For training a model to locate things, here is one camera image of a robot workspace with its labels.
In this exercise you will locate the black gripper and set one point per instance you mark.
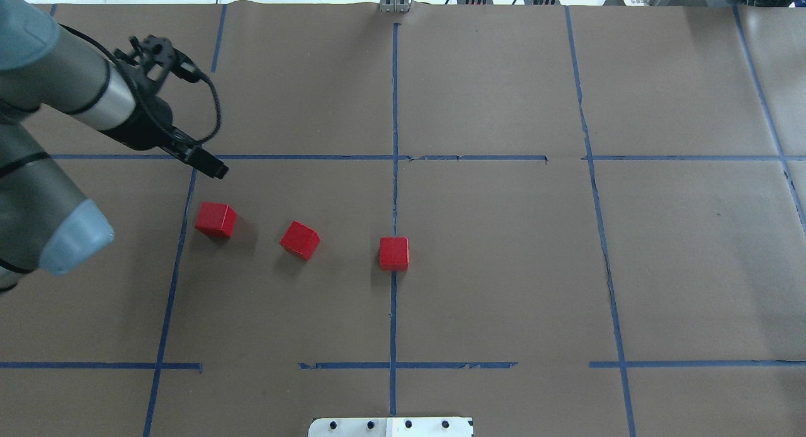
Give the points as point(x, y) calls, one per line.
point(151, 126)

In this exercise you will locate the red block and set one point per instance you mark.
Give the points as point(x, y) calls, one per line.
point(216, 220)
point(300, 240)

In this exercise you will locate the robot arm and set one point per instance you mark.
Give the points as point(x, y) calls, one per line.
point(49, 223)

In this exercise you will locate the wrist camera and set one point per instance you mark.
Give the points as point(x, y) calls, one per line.
point(151, 60)

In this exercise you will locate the white pedestal column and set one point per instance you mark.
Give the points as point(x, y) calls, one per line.
point(393, 426)

